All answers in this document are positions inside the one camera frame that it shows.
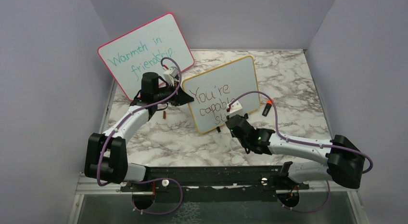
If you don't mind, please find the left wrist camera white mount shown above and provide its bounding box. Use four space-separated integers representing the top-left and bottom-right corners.
163 66 179 87

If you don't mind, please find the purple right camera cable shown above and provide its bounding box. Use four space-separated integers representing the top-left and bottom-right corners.
228 91 374 214

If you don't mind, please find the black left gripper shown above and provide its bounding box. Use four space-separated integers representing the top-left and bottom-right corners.
154 80 193 106

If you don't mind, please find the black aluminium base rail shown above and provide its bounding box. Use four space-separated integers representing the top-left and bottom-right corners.
75 165 361 204

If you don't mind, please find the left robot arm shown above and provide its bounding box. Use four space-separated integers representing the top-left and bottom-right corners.
84 69 194 191

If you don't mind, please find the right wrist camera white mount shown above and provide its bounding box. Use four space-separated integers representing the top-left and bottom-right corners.
227 100 244 117

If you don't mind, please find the pink framed whiteboard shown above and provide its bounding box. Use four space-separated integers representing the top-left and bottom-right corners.
97 13 195 100

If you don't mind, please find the black marker orange cap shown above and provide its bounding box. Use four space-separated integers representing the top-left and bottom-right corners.
262 100 273 117

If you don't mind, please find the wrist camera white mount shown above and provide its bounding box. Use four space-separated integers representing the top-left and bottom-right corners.
227 100 244 117
163 66 179 87

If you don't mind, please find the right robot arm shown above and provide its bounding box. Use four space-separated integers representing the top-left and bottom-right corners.
226 115 365 189

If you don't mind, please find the yellow framed whiteboard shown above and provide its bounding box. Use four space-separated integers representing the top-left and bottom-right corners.
181 55 261 134

